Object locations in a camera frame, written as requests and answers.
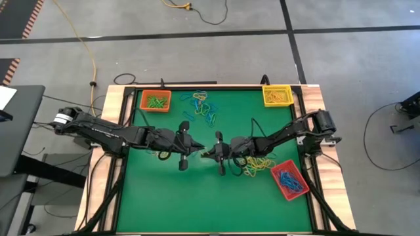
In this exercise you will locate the red plastic basket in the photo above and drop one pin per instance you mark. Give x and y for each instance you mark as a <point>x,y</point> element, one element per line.
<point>297,196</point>

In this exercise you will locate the grey desk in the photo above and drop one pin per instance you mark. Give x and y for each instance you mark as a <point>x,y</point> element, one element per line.
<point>10,203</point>

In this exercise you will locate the white paper stack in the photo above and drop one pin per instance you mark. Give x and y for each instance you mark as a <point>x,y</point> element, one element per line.
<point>6,96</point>

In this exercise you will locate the black desk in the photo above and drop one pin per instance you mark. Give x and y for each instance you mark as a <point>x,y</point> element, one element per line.
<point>23,137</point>

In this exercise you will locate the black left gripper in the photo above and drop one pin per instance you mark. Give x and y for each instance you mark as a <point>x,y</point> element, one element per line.
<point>164,141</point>

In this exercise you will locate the orange plastic basket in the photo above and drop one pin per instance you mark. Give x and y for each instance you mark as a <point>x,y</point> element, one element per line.
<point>154,111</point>

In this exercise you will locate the yellow plastic basket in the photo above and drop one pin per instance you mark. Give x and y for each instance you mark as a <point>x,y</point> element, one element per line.
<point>269,104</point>

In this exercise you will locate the black aluminium table frame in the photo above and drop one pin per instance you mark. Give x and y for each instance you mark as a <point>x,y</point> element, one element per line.
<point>229,88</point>

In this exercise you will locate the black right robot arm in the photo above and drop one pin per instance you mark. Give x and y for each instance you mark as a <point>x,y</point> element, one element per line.
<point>285,132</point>

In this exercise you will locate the right pile of bands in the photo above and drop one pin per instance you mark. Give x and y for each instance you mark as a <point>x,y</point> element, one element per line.
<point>264,162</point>

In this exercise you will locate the dark flat desk item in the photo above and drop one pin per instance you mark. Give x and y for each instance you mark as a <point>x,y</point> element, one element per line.
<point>5,116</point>

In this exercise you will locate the left rubber band pile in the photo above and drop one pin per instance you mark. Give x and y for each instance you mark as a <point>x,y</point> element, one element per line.
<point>154,153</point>

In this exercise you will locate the green rubber band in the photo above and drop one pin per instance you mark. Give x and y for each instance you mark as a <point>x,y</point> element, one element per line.
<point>250,171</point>
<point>151,105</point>
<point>161,103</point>
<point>214,124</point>
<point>205,108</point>
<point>152,101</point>

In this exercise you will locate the black floor equipment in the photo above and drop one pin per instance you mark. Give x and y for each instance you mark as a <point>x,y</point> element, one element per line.
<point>411,106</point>

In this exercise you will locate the right rubber band pile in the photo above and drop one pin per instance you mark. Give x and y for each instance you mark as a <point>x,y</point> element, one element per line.
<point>256,164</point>

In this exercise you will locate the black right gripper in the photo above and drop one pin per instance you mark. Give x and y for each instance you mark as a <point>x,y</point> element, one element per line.
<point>241,148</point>

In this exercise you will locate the green table mat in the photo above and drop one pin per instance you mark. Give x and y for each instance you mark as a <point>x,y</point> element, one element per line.
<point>213,203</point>

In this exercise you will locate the black striped floor mat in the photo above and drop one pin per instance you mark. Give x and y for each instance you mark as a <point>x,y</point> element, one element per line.
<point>16,16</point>
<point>5,70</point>

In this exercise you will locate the light wooden table board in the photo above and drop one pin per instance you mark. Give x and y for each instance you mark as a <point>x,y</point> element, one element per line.
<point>311,95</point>
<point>113,98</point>

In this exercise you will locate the thin blue rubber band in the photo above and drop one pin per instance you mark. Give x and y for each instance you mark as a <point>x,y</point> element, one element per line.
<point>293,177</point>

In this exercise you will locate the rubber band pile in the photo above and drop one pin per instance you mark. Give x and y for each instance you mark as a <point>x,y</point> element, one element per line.
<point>154,153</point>
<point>256,164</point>

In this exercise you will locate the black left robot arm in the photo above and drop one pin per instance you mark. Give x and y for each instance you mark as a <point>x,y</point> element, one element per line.
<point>108,132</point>

